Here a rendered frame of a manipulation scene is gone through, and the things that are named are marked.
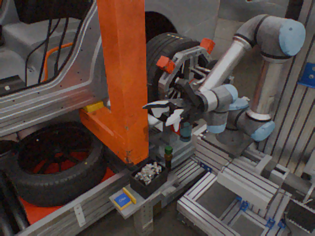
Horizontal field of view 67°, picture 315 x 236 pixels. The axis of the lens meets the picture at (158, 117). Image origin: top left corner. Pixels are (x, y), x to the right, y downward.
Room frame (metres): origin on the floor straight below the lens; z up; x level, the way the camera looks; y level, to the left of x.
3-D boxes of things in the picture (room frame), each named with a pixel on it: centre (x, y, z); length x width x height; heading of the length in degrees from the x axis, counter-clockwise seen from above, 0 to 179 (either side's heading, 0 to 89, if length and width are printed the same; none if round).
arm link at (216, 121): (0.81, -0.23, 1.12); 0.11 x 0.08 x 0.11; 31
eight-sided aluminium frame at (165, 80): (1.60, -0.22, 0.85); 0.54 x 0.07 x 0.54; 132
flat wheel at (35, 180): (1.30, 0.73, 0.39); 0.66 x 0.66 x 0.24
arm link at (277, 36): (0.93, -0.46, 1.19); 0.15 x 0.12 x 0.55; 31
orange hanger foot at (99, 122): (1.46, 0.40, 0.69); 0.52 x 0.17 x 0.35; 42
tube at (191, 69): (1.44, -0.23, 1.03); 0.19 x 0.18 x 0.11; 42
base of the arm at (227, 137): (1.04, -0.39, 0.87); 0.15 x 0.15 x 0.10
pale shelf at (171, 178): (1.00, 0.08, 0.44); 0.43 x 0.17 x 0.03; 132
